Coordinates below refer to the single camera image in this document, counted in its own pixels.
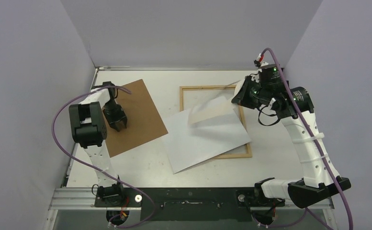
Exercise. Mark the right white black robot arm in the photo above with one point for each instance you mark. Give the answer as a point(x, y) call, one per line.
point(320, 178)

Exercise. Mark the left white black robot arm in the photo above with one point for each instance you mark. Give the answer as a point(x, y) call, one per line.
point(89, 121)

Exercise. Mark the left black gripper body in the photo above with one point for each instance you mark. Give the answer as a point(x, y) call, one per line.
point(113, 111)

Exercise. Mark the cream protective paper sheet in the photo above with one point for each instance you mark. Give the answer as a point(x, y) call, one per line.
point(218, 110)

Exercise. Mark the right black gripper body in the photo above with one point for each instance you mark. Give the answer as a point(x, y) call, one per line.
point(245, 96)

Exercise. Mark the aluminium front rail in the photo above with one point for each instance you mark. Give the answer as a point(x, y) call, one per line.
point(83, 199)

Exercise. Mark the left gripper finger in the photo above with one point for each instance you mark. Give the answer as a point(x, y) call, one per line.
point(123, 122)
point(114, 126)

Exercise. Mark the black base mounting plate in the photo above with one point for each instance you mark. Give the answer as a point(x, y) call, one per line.
point(189, 204)

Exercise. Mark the white photo paper sheet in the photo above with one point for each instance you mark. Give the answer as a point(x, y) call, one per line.
point(188, 145)

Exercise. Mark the brown cardboard backing board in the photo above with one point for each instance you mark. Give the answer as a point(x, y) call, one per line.
point(144, 121)

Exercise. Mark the light wooden picture frame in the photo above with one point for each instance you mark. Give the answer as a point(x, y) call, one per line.
point(191, 96)

